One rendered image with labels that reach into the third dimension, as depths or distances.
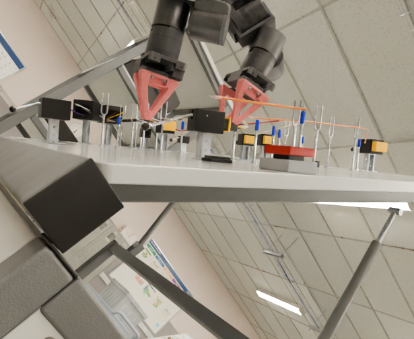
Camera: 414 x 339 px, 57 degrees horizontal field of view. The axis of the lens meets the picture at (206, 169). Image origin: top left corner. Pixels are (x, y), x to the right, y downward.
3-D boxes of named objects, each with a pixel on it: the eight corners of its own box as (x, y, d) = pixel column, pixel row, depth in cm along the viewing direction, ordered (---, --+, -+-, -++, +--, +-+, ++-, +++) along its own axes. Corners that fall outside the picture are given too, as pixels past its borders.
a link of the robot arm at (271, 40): (260, 18, 74) (288, 26, 72) (264, 39, 81) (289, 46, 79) (245, 48, 73) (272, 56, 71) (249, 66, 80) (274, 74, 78)
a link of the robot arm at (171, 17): (162, 3, 69) (156, -14, 63) (200, 11, 68) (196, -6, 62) (153, 40, 68) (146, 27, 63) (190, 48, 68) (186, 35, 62)
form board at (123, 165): (-10, 140, 130) (-10, 134, 130) (228, 159, 187) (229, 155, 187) (101, 187, 33) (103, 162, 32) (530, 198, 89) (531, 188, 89)
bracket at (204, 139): (191, 158, 72) (194, 132, 72) (202, 159, 73) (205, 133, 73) (201, 159, 68) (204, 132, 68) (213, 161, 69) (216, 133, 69)
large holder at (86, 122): (106, 144, 144) (109, 106, 143) (89, 144, 127) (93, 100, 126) (88, 143, 144) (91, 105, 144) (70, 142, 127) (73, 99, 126)
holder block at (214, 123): (186, 130, 71) (188, 109, 71) (213, 134, 73) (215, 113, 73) (195, 130, 67) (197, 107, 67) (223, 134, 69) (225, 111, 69)
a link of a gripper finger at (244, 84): (235, 133, 76) (255, 93, 78) (254, 132, 70) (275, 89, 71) (208, 115, 74) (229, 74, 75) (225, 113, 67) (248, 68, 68)
